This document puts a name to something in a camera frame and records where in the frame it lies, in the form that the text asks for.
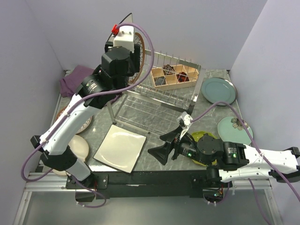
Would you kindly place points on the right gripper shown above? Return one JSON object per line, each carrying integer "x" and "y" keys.
{"x": 174, "y": 135}

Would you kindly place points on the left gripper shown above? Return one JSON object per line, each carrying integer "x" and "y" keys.
{"x": 135, "y": 58}

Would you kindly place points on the floral patterned plate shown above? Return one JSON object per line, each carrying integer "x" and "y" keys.
{"x": 138, "y": 42}
{"x": 82, "y": 128}

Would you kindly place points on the green polka dot plate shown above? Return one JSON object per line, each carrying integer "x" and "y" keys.
{"x": 197, "y": 136}

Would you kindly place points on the square cream plate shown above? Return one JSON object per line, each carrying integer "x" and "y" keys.
{"x": 120, "y": 149}
{"x": 126, "y": 19}

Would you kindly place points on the mint floral plate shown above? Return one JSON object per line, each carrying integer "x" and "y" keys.
{"x": 231, "y": 130}

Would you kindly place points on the teal round plate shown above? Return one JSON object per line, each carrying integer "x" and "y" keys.
{"x": 219, "y": 89}

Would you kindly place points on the cream round bowl plate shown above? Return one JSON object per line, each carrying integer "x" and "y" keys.
{"x": 76, "y": 150}

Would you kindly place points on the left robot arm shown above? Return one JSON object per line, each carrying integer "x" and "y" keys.
{"x": 109, "y": 79}

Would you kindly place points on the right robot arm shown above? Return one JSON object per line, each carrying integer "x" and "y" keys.
{"x": 229, "y": 161}

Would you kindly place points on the metal dish rack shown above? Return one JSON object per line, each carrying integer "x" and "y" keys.
{"x": 154, "y": 100}

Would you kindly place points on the grey fabric roll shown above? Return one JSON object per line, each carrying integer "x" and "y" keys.
{"x": 159, "y": 81}

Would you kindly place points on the purple cloth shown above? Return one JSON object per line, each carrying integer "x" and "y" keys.
{"x": 70, "y": 83}

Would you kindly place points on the patterned fabric roll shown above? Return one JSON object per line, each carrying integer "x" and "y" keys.
{"x": 168, "y": 69}

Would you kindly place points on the wooden compartment tray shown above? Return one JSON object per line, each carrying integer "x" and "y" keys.
{"x": 172, "y": 81}

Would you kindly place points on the red black fabric roll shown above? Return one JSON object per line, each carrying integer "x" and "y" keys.
{"x": 182, "y": 77}

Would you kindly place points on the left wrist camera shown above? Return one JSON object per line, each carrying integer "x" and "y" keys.
{"x": 123, "y": 37}

